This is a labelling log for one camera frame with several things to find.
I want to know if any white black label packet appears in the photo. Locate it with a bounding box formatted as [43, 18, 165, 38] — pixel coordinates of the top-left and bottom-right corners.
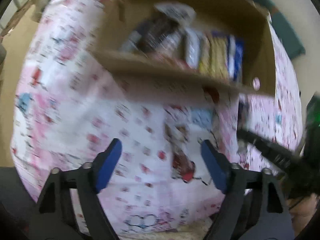
[154, 2, 196, 25]

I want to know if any dark brown chocolate snack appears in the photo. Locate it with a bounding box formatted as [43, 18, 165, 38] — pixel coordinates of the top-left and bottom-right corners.
[137, 17, 180, 53]

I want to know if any beige wafer biscuit packet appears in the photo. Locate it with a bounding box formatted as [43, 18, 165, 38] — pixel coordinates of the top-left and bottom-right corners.
[210, 31, 228, 80]

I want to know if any brown cardboard box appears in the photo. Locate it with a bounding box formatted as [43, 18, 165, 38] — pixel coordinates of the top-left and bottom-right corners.
[89, 0, 276, 97]

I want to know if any person's right hand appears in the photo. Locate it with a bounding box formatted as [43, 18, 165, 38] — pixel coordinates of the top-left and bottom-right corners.
[287, 194, 319, 235]

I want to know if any grey blue snack sachet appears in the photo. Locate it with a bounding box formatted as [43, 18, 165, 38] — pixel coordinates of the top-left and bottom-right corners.
[119, 20, 150, 53]

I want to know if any blue snack bag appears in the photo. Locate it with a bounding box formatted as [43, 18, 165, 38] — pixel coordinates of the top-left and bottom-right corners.
[227, 35, 244, 82]

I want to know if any yellow wafer packet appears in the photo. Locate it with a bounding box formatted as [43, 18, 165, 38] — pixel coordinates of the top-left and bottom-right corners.
[199, 34, 210, 75]

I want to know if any pink Hello Kitty bedsheet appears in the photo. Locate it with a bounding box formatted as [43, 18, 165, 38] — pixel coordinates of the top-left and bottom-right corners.
[10, 0, 303, 239]

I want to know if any white red striped packet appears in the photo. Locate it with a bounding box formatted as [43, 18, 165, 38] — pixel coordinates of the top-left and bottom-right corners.
[185, 28, 200, 69]

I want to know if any teal cushion headboard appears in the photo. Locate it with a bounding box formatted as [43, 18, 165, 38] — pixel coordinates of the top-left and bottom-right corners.
[252, 0, 306, 60]

